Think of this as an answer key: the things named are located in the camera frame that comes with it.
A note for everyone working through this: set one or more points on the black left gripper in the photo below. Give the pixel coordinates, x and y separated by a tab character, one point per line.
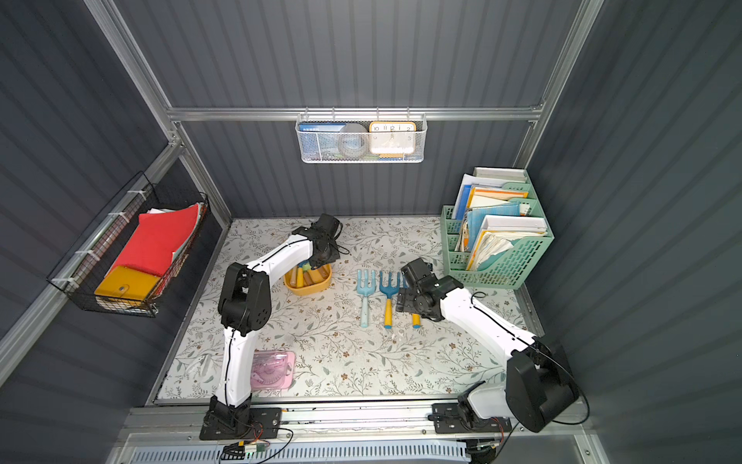
319	255

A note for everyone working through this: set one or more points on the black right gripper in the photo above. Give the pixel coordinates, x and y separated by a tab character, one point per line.
408	299

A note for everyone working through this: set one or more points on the yellow plastic storage box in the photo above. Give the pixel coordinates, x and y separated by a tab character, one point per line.
305	281

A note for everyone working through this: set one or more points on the light blue rake pale handle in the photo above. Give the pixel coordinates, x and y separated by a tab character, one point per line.
366	287

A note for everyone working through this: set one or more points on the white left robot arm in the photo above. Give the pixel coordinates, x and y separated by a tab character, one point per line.
245	303

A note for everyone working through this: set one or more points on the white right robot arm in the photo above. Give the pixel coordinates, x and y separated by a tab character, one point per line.
539	385

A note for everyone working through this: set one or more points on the blue box in basket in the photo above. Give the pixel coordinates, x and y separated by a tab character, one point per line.
319	140

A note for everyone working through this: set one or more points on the yellow box in basket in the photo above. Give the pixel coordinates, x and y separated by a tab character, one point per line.
127	283

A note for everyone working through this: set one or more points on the green plastic file organizer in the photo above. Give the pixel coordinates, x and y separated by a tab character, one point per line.
510	273

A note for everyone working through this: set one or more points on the grey tape roll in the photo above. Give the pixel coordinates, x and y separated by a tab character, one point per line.
353	141

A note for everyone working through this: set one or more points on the papers and folders stack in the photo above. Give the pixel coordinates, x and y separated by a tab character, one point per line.
495	213

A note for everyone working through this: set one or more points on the yellow white clock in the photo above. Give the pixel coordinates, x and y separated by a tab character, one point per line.
392	139

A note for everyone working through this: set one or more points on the pink plastic case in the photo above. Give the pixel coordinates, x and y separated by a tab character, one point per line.
272	370

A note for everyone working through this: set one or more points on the red folder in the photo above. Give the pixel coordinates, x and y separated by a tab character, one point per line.
157	239

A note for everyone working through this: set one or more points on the white wire wall basket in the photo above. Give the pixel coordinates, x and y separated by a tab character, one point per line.
416	158

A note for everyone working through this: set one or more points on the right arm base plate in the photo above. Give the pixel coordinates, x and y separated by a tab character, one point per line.
453	418

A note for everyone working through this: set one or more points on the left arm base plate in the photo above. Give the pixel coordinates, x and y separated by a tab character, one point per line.
226	423

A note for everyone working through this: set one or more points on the black wire side basket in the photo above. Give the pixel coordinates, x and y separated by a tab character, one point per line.
79	275

